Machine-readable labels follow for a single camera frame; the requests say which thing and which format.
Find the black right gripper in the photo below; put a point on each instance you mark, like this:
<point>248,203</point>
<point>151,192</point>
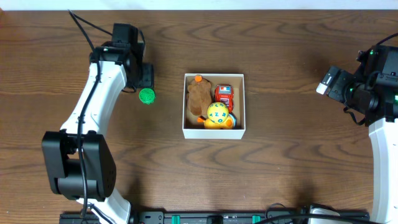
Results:
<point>336,91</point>

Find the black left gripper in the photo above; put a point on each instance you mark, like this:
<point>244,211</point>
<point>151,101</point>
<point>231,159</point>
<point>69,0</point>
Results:
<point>147,80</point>

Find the green plastic turbine wheel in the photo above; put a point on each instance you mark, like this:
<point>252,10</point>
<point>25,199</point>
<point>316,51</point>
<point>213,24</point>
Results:
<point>147,96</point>

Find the brown plush bear toy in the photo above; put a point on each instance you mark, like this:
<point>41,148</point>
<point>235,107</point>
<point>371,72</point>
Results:
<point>199,96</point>

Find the orange rubber duck toy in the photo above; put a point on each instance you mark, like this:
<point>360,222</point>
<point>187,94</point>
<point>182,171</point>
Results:
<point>229,123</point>

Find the red toy fire truck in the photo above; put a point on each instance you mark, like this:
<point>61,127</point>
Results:
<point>225,94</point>

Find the yellow ball with blue letters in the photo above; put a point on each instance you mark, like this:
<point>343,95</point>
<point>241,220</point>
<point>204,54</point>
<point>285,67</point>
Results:
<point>217,112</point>

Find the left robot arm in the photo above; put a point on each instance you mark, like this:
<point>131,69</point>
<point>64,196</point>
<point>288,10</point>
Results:
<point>78,161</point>

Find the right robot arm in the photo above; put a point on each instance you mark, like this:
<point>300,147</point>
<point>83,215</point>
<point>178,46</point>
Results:
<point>371,100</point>

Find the white cardboard box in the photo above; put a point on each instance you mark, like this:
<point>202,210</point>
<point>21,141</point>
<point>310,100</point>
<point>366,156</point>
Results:
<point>192,130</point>

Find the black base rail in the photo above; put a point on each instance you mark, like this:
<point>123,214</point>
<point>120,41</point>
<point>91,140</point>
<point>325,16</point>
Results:
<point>276,213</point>

